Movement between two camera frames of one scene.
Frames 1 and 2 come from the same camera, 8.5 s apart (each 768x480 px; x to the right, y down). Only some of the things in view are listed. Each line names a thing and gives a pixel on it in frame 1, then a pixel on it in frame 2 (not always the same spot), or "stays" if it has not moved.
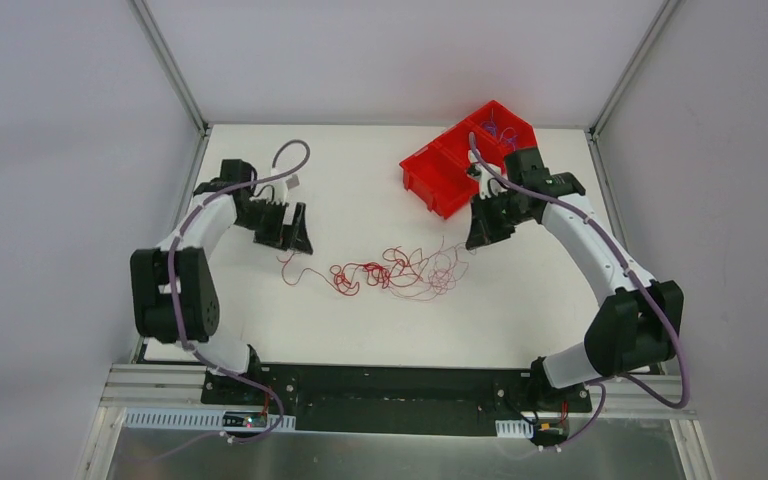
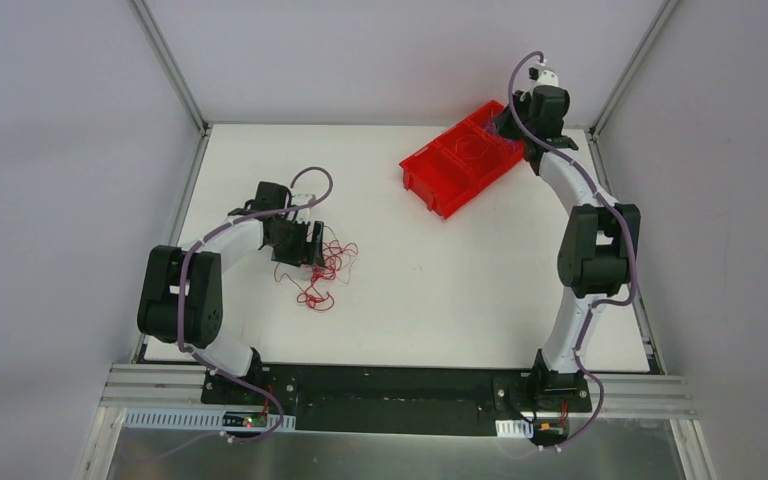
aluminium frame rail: [160, 383] stays
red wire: [416, 276] to [337, 263]
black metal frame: [484, 399] stays
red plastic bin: [439, 173] stays
